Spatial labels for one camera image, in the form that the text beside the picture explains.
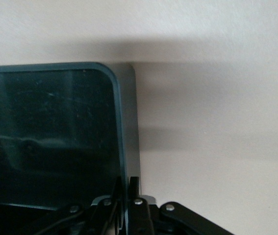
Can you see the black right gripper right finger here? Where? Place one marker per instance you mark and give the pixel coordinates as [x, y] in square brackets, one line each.
[141, 218]

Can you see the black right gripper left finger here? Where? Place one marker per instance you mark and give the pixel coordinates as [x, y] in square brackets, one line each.
[104, 215]

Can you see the black plastic box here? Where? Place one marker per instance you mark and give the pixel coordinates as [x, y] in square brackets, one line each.
[55, 122]

